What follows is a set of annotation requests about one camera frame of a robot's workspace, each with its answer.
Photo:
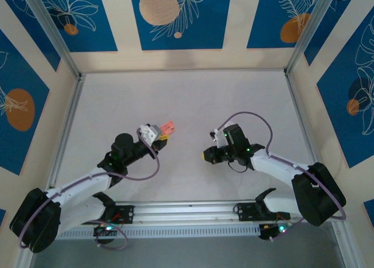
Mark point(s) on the aluminium frame leg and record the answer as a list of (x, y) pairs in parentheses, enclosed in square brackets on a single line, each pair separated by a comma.
[(343, 250)]

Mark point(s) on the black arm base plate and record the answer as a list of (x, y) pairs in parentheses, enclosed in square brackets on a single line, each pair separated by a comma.
[(127, 212), (245, 212)]

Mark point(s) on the aluminium table side rail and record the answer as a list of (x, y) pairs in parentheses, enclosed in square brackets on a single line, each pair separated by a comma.
[(78, 90), (292, 90)]

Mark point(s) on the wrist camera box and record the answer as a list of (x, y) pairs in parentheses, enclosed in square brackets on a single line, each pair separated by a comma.
[(219, 136), (150, 132)]

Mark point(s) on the pink earbud charging case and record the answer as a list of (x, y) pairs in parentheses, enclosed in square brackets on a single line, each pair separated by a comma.
[(167, 128)]

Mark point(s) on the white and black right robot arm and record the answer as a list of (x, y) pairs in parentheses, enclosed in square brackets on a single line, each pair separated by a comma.
[(318, 192)]

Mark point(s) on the aluminium frame cross rail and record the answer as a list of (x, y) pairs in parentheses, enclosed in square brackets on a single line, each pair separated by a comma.
[(187, 212)]

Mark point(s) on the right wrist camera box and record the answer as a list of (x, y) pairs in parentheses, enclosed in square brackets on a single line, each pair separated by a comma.
[(219, 136)]

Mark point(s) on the aluminium frame post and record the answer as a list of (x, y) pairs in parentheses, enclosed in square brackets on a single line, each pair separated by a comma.
[(49, 28), (309, 28)]

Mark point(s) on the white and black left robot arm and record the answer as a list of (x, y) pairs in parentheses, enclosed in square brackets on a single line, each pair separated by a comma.
[(35, 218)]

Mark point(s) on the black controller board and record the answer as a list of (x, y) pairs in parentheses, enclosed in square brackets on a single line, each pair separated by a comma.
[(274, 231), (106, 229)]

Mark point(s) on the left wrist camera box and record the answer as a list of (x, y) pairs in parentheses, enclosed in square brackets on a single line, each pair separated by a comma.
[(150, 132)]

